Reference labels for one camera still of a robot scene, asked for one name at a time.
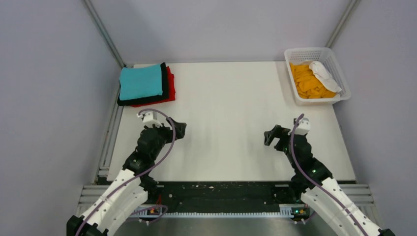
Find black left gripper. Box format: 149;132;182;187
147;117;186;159

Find white t shirt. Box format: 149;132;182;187
308;61;342;93

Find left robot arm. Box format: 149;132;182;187
66;118;187;236

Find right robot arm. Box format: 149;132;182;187
264;125;394;236

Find folded black t shirt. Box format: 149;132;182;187
117;62;169;106

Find folded red t shirt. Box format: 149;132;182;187
131;66;176;107

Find folded cyan t shirt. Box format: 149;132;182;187
119;64;163;101

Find yellow t shirt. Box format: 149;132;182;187
290;63;337;99

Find right controller board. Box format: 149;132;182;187
291;208;310;222

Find controller board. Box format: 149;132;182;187
291;208;310;222
147;207;163;216

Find left controller board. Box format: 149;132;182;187
147;207;163;216

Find white plastic basket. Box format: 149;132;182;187
284;47;351;106

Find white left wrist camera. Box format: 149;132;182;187
137;111;163;128

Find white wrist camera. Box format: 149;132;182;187
137;111;163;128
295;118;311;136

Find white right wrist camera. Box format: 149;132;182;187
295;118;311;136

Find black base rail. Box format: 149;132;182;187
146;181;305;213

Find aluminium table frame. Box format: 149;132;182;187
70;61;385;236

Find left frame post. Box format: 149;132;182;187
82;0;125;68

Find frame post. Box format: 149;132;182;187
326;0;361;48
82;0;125;68

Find right frame post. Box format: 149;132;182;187
326;0;361;48

